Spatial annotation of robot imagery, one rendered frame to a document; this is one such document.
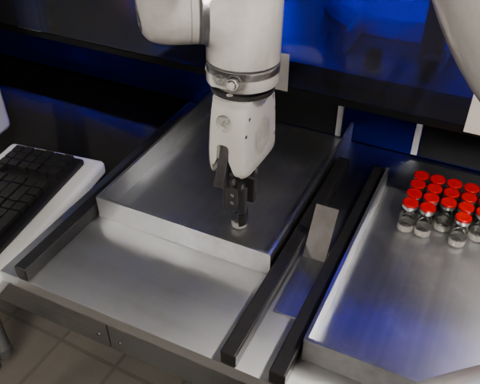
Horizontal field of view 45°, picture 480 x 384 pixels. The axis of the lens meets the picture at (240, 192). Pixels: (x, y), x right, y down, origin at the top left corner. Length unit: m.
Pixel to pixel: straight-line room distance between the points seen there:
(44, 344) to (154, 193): 1.07
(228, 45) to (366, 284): 0.33
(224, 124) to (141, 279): 0.22
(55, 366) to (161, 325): 1.13
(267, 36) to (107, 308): 0.36
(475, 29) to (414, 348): 0.53
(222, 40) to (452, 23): 0.44
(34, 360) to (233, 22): 1.39
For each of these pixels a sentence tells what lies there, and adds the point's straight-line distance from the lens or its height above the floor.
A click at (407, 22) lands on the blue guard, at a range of 0.79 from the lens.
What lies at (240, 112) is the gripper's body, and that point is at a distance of 0.64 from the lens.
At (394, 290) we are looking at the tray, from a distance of 0.73.
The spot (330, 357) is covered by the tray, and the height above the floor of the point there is 0.90.
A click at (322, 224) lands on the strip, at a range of 0.74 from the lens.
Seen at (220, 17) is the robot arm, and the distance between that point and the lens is 0.60.
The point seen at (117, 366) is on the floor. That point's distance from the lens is 1.75.
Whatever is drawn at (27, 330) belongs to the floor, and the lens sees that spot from 1.90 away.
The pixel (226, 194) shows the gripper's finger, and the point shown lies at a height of 0.95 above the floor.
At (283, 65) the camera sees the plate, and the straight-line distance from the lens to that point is 0.86.
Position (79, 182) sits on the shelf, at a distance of 1.03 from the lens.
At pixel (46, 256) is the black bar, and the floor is 0.89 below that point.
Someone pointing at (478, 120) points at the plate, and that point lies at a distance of 0.83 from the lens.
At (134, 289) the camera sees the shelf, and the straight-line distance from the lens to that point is 0.72.
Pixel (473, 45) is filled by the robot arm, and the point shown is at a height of 1.34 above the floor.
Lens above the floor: 1.41
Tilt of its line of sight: 38 degrees down
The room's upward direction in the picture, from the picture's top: straight up
